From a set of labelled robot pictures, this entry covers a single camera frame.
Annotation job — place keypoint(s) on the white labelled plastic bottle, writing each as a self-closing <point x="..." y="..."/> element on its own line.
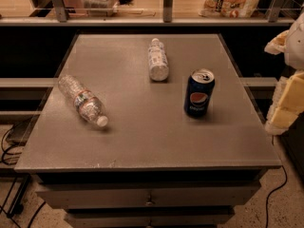
<point x="157" y="61"/>

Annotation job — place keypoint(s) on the printed snack bag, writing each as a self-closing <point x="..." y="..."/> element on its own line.
<point x="228" y="8"/>

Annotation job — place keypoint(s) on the clear plastic container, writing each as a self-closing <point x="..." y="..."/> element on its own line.
<point x="103" y="8"/>

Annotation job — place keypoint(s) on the clear plastic water bottle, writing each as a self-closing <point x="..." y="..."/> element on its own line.
<point x="85" y="102"/>

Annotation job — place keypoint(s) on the metal shelf frame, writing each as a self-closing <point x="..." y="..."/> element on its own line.
<point x="141" y="13"/>

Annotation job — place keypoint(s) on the blue pepsi can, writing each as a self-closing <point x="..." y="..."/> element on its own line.
<point x="199" y="90"/>

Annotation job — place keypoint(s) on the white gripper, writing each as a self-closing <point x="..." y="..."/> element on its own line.
<point x="295" y="47"/>

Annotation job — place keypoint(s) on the grey drawer cabinet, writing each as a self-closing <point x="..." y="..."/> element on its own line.
<point x="153" y="166"/>

